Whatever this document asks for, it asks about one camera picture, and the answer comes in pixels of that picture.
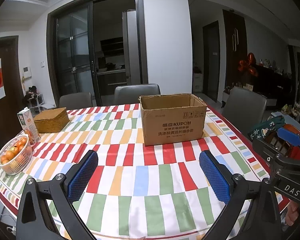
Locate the person's right hand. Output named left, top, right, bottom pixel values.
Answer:
left=286, top=200, right=299, bottom=226

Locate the green christmas bag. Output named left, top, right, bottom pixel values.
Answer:
left=248, top=115, right=285, bottom=141

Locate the grey chair right side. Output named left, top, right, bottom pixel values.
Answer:
left=222, top=87, right=267, bottom=137

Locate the white basket of oranges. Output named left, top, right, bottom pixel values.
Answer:
left=0, top=134, right=33, bottom=176

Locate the red balloon decoration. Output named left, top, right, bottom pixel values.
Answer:
left=237, top=53, right=258, bottom=76

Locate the white juice carton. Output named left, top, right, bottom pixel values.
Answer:
left=17, top=107, right=40, bottom=145

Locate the dark wooden door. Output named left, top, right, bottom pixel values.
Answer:
left=0, top=36, right=23, bottom=148

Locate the woven straw box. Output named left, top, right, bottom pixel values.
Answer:
left=34, top=107, right=69, bottom=133

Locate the colourful checked tablecloth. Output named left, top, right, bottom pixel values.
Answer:
left=0, top=104, right=268, bottom=239

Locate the brown cardboard box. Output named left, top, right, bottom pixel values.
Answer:
left=139, top=94, right=207, bottom=146

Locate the grey dining chair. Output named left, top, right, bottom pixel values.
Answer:
left=58, top=92, right=93, bottom=110

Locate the grey chair behind box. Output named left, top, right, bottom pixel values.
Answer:
left=113, top=83, right=161, bottom=105

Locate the dark glass sliding door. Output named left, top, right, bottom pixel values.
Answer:
left=46, top=0, right=148, bottom=106

